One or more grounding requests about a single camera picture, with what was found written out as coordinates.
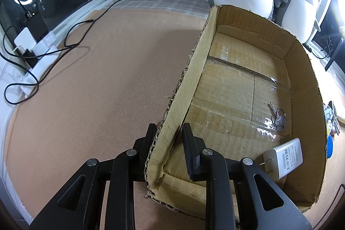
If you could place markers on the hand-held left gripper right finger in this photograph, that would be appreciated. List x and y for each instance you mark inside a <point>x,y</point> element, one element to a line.
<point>190,157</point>

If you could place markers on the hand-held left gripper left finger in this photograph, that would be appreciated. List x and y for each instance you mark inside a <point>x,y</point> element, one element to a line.
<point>149,138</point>

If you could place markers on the cardboard box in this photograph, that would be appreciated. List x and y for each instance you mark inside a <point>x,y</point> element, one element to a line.
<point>231,95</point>

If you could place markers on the white power adapter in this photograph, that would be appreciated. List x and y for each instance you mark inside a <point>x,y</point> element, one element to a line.
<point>285,157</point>

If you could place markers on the white power strip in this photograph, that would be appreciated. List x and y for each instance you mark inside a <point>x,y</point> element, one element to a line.
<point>43,63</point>

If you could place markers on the black plug adapter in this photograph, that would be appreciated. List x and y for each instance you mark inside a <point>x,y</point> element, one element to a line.
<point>29,56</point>

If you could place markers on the small mixed clutter pile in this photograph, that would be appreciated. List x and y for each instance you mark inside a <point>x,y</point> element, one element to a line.
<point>331,116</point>

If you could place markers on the black power bank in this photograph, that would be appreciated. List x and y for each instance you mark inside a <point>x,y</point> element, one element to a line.
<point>36,25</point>

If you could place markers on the white charger block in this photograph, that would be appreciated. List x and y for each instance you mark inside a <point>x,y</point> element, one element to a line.
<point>24,37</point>

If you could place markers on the black stand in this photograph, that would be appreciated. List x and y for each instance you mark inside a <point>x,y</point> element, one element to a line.
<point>334,54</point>

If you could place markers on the small white penguin plush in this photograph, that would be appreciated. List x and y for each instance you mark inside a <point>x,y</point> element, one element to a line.
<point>299,14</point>

